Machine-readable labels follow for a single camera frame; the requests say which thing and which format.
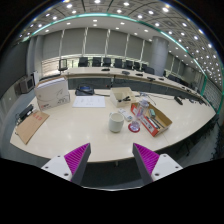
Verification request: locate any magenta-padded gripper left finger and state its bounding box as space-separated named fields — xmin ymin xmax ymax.
xmin=40 ymin=142 xmax=92 ymax=186

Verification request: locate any black desk microphone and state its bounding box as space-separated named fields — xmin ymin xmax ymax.
xmin=173 ymin=95 xmax=184 ymax=106

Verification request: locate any long curved conference desk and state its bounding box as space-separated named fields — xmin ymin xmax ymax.
xmin=63 ymin=66 xmax=209 ymax=104

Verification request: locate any white paper sheet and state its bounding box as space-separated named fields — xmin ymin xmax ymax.
xmin=72 ymin=95 xmax=107 ymax=109

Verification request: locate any large white printed carton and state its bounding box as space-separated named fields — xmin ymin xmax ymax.
xmin=34 ymin=77 xmax=71 ymax=111

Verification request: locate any open brown box red side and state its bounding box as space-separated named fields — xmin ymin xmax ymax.
xmin=130 ymin=101 xmax=173 ymax=138

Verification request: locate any small open beige cardboard box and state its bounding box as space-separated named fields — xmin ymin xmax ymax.
xmin=109 ymin=86 xmax=137 ymax=108

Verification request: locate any thin black cable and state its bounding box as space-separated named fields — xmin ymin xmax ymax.
xmin=138 ymin=93 xmax=157 ymax=106

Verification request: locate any flat round red coaster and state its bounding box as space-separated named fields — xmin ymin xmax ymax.
xmin=127 ymin=123 xmax=141 ymax=134

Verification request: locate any group of ceiling lights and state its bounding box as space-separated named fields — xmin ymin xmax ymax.
xmin=19 ymin=0 xmax=223 ymax=84

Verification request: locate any black marker pen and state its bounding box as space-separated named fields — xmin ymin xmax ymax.
xmin=153 ymin=117 xmax=165 ymax=129
xmin=148 ymin=117 xmax=161 ymax=131

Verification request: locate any black power strip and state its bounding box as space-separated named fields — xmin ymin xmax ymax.
xmin=15 ymin=103 xmax=35 ymax=122

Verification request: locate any grey CRT monitor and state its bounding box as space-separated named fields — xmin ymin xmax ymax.
xmin=19 ymin=74 xmax=36 ymax=94

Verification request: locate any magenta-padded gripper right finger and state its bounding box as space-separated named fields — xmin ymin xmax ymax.
xmin=131 ymin=142 xmax=184 ymax=186

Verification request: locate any row of black office chairs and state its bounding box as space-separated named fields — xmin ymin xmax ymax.
xmin=58 ymin=56 xmax=178 ymax=83

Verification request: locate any clear plastic water bottle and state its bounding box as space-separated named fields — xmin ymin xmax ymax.
xmin=129 ymin=98 xmax=150 ymax=133

